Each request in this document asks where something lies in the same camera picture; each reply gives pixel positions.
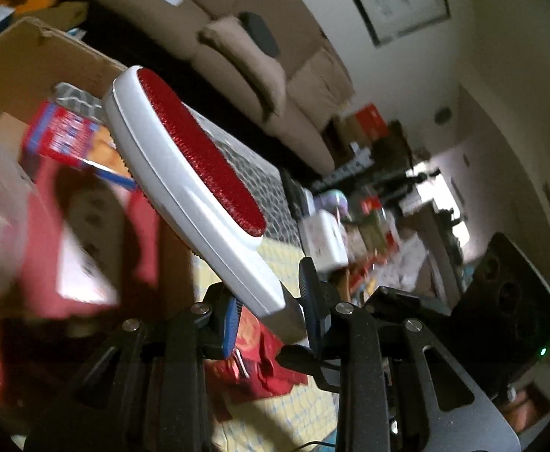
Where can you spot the brown sofa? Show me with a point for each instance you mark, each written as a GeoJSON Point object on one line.
{"type": "Point", "coordinates": [237, 117]}

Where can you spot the red cardboard box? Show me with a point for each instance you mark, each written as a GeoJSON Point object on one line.
{"type": "Point", "coordinates": [371, 120]}

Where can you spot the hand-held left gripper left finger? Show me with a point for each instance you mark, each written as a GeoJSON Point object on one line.
{"type": "Point", "coordinates": [230, 325]}

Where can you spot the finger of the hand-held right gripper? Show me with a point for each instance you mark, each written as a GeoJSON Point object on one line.
{"type": "Point", "coordinates": [303, 362]}
{"type": "Point", "coordinates": [397, 296]}

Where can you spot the red box with white label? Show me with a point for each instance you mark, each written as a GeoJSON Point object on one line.
{"type": "Point", "coordinates": [91, 245]}

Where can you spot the brown cardboard box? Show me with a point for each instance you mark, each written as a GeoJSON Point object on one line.
{"type": "Point", "coordinates": [35, 66]}

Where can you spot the brown square pillow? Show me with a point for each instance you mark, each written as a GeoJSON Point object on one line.
{"type": "Point", "coordinates": [322, 84]}

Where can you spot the white lint brush red pad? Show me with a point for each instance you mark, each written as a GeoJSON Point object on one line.
{"type": "Point", "coordinates": [176, 169]}

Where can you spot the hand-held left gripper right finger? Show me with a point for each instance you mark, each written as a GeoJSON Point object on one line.
{"type": "Point", "coordinates": [310, 292]}

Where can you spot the red foil paper pile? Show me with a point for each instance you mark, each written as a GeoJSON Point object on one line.
{"type": "Point", "coordinates": [265, 372]}

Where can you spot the red and blue snack box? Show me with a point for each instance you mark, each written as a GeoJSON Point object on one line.
{"type": "Point", "coordinates": [67, 136]}

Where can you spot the black oval pad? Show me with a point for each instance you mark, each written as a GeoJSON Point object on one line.
{"type": "Point", "coordinates": [260, 33]}

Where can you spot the white rectangular box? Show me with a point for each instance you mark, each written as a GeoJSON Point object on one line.
{"type": "Point", "coordinates": [324, 240]}

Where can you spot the pastel round object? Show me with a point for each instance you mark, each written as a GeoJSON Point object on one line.
{"type": "Point", "coordinates": [333, 202]}

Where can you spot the brown cushion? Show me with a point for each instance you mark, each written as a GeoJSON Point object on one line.
{"type": "Point", "coordinates": [251, 66]}

